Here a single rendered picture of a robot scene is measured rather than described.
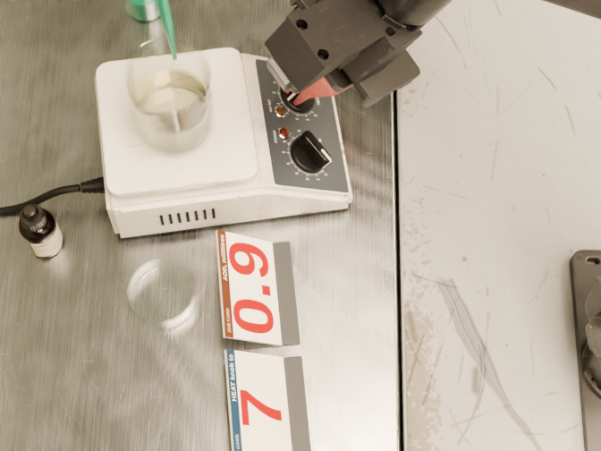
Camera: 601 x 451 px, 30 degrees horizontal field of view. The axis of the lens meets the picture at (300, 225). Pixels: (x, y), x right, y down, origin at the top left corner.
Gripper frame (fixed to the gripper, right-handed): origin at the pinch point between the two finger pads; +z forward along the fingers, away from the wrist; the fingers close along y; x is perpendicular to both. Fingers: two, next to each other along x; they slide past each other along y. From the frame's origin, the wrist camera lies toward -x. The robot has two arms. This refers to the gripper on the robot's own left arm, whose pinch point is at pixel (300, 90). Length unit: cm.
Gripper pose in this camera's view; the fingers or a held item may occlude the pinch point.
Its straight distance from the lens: 93.6
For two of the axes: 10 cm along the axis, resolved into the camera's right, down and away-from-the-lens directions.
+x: 6.4, -4.2, 6.5
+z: -5.1, 4.0, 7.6
